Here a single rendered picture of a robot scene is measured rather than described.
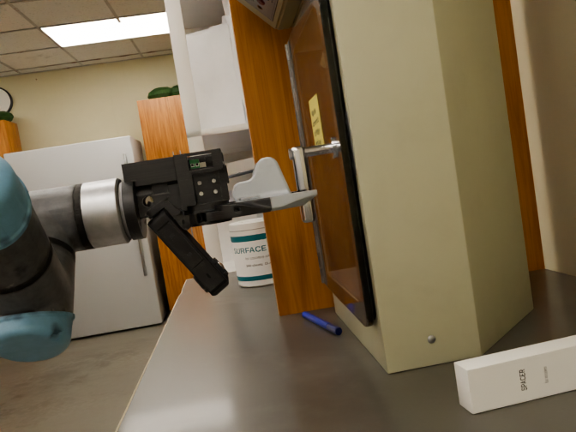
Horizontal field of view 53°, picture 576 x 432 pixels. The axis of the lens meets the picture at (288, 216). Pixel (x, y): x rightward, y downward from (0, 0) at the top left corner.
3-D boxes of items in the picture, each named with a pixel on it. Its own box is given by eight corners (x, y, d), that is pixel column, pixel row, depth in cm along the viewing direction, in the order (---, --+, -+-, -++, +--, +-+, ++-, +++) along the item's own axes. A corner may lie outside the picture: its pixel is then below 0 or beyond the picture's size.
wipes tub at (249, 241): (289, 272, 146) (279, 213, 145) (295, 280, 133) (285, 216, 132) (237, 281, 145) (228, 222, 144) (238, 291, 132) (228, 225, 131)
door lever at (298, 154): (346, 217, 67) (342, 215, 70) (334, 135, 67) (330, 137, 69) (301, 224, 67) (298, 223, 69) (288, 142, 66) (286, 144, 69)
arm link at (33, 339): (-45, 319, 49) (-27, 219, 56) (1, 373, 58) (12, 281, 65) (51, 306, 50) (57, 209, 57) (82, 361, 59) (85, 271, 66)
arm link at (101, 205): (88, 251, 62) (105, 244, 70) (131, 244, 62) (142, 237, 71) (75, 182, 62) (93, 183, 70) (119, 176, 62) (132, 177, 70)
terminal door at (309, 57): (329, 285, 95) (291, 40, 93) (375, 329, 65) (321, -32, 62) (325, 285, 95) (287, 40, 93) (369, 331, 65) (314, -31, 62)
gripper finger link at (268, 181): (307, 149, 62) (224, 163, 63) (315, 204, 62) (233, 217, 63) (310, 150, 65) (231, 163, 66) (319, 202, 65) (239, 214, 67)
